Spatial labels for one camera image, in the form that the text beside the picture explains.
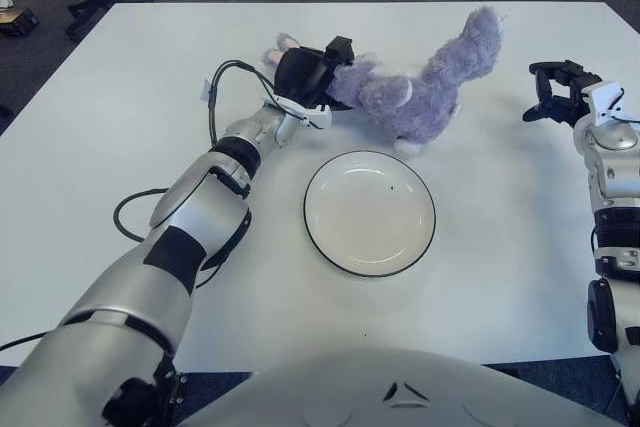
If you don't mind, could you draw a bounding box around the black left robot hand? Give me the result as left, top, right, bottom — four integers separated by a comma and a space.
273, 35, 356, 109

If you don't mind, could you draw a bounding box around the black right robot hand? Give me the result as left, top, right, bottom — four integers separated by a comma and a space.
522, 60, 604, 129

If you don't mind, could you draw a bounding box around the purple plush rabbit doll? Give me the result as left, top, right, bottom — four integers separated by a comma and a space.
262, 5, 504, 156

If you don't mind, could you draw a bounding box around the white plate black rim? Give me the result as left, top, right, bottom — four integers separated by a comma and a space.
303, 150, 437, 278

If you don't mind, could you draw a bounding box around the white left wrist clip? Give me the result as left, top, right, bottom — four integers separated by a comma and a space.
262, 95, 334, 131

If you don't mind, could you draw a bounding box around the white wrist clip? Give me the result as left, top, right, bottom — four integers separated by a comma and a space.
262, 95, 334, 131
585, 80, 626, 126

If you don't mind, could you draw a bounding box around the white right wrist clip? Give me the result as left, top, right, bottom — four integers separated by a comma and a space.
585, 80, 626, 126

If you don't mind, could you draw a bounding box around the grey metal table leg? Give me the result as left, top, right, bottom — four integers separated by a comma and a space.
610, 354, 640, 401

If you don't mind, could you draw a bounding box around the yellow black box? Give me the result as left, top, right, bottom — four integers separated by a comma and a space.
0, 7, 40, 38

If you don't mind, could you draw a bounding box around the silver robot torso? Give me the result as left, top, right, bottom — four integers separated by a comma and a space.
174, 346, 621, 427

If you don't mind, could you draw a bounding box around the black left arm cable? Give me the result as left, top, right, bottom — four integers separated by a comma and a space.
0, 59, 281, 353

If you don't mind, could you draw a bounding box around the black metal waist bracket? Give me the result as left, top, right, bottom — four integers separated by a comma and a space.
167, 371, 190, 423

